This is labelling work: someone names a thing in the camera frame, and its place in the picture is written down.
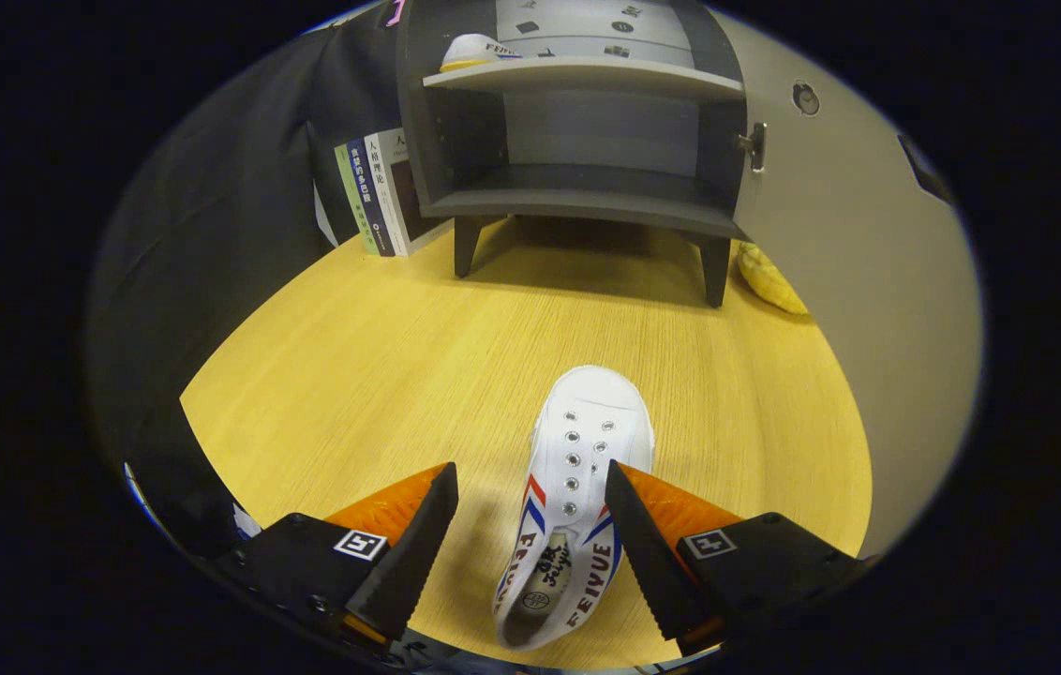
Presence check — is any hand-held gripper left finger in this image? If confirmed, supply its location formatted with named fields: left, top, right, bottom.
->
left=212, top=461, right=459, bottom=648

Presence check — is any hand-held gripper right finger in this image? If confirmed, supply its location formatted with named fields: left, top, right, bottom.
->
left=604, top=459, right=869, bottom=657

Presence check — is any white canvas shoe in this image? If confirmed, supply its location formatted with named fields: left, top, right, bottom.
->
left=491, top=365, right=656, bottom=653
left=440, top=33, right=524, bottom=74

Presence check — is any beige shoe cabinet door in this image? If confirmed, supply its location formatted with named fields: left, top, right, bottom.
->
left=709, top=9, right=983, bottom=559

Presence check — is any metal door hinge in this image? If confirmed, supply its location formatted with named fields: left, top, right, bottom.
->
left=735, top=122, right=768, bottom=174

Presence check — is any yellow plush toy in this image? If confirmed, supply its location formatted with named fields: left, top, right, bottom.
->
left=737, top=242, right=811, bottom=316

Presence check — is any white spine book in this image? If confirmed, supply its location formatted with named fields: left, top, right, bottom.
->
left=364, top=127, right=455, bottom=256

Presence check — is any black backdrop cloth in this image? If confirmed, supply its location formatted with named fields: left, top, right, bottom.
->
left=85, top=0, right=419, bottom=563

